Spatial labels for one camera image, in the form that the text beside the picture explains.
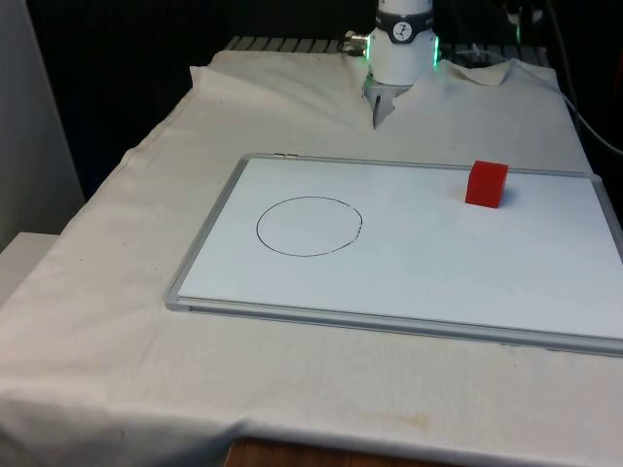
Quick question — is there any flat whiteboard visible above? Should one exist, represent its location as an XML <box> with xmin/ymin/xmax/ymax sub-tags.
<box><xmin>164</xmin><ymin>153</ymin><xmax>623</xmax><ymax>360</ymax></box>

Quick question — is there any red cube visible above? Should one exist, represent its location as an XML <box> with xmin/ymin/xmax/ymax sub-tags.
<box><xmin>463</xmin><ymin>159</ymin><xmax>510</xmax><ymax>209</ymax></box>

